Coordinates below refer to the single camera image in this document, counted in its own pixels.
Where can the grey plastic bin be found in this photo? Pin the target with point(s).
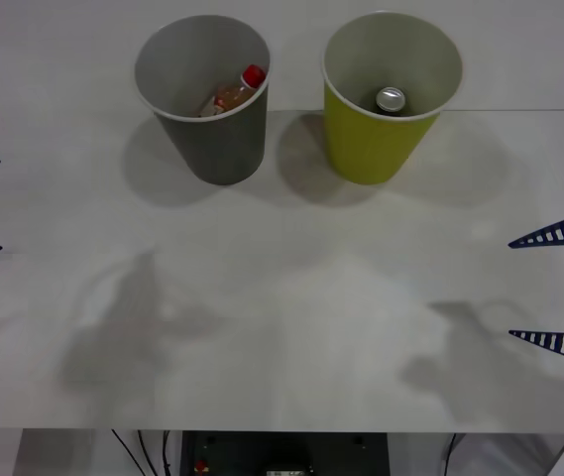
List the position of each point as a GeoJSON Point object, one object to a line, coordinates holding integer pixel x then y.
{"type": "Point", "coordinates": [222, 149]}

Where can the black robot torso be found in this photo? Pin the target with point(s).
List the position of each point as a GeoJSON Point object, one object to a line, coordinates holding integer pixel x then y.
{"type": "Point", "coordinates": [281, 451]}

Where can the red-capped plastic bottle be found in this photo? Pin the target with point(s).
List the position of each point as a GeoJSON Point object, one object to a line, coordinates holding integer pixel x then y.
{"type": "Point", "coordinates": [236, 93]}

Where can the yellow-green plastic bin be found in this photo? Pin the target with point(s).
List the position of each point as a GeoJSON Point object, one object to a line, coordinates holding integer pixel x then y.
{"type": "Point", "coordinates": [371, 144]}

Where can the black and blue drink can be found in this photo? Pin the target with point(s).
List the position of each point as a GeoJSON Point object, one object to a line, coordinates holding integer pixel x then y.
{"type": "Point", "coordinates": [389, 97]}

